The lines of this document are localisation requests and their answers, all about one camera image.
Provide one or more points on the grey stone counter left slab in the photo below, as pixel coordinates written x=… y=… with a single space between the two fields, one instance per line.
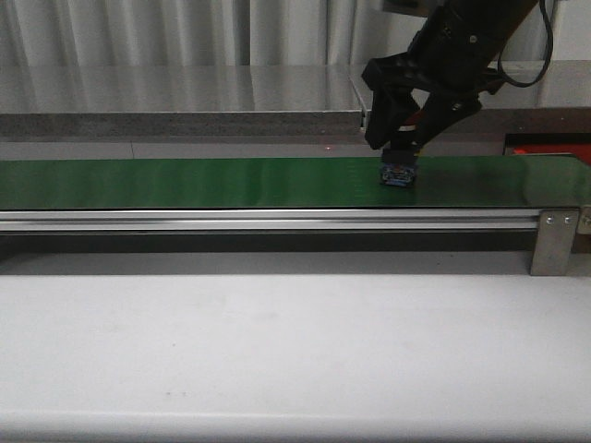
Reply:
x=154 y=103

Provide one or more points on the red plastic tray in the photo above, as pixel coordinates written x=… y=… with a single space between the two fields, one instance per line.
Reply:
x=582 y=151

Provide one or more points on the aluminium conveyor side rail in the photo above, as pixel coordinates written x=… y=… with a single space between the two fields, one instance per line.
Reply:
x=290 y=220

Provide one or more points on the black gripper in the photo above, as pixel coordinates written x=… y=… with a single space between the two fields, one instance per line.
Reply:
x=449 y=54

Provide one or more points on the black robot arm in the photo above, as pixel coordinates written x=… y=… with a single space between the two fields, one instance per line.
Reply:
x=515 y=13

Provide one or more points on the steel conveyor support bracket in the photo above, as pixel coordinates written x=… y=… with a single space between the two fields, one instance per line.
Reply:
x=555 y=234

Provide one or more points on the green conveyor belt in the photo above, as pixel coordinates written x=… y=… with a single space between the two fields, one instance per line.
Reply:
x=352 y=182

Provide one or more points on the steel conveyor end plate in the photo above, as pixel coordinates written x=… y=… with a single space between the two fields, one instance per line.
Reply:
x=582 y=239

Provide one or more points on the grey pleated curtain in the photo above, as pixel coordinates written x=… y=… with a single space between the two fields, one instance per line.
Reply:
x=200 y=33

